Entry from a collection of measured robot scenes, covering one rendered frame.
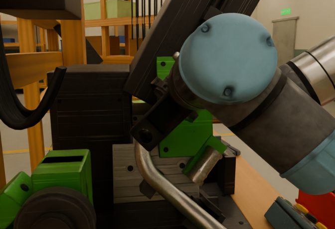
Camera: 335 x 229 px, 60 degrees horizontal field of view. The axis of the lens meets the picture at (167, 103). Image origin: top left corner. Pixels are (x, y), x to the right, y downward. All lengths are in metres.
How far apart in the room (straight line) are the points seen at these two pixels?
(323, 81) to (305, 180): 0.15
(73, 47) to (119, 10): 2.44
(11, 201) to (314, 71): 0.37
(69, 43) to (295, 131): 1.20
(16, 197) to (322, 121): 0.31
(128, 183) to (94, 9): 3.52
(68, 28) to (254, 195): 1.01
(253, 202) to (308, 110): 0.56
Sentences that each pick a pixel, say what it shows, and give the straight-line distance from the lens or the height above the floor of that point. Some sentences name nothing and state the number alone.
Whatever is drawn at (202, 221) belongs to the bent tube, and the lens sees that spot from 0.53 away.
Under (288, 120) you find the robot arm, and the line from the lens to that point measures 0.27.
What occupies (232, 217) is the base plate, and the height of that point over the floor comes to 0.90.
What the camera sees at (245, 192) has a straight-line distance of 0.86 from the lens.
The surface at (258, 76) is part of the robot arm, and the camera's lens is 0.24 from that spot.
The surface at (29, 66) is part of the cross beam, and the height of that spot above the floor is 1.24.
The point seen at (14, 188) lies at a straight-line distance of 0.36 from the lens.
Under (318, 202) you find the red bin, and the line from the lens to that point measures 0.95.
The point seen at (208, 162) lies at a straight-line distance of 0.58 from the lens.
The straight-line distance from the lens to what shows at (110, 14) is 3.82.
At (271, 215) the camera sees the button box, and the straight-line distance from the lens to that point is 0.73.
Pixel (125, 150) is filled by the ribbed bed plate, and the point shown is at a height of 1.08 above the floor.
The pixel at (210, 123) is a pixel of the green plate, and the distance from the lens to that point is 0.62.
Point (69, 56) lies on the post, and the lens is 1.38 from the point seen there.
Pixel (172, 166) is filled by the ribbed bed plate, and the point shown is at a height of 1.05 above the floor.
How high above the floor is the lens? 1.29
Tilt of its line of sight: 11 degrees down
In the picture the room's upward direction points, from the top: straight up
